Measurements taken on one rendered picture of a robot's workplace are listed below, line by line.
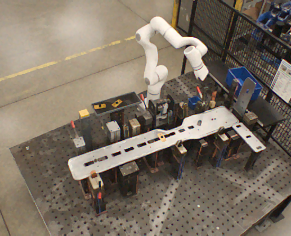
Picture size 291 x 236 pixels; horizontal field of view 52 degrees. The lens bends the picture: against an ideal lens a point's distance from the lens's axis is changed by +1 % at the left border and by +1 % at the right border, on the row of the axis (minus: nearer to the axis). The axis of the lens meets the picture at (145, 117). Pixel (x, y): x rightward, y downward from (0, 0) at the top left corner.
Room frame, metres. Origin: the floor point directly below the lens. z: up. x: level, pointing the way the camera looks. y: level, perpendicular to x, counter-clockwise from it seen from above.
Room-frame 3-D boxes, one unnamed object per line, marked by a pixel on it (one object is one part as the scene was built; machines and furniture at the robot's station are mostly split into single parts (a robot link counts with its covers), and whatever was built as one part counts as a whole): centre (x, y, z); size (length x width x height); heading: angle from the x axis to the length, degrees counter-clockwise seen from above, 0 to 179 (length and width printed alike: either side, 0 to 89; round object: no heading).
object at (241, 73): (2.06, -0.84, 1.10); 0.30 x 0.17 x 0.13; 19
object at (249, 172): (1.43, -0.86, 0.84); 0.11 x 0.06 x 0.29; 29
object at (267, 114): (2.08, -0.83, 1.02); 0.90 x 0.22 x 0.03; 29
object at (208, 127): (1.45, -0.12, 1.00); 1.38 x 0.22 x 0.02; 119
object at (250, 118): (1.71, -0.85, 0.88); 0.08 x 0.08 x 0.36; 29
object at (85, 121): (1.52, 0.45, 0.92); 0.08 x 0.08 x 0.44; 29
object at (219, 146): (1.48, -0.60, 0.87); 0.12 x 0.09 x 0.35; 29
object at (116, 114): (1.65, 0.22, 0.92); 0.10 x 0.08 x 0.45; 119
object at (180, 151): (1.34, -0.28, 0.87); 0.12 x 0.09 x 0.35; 29
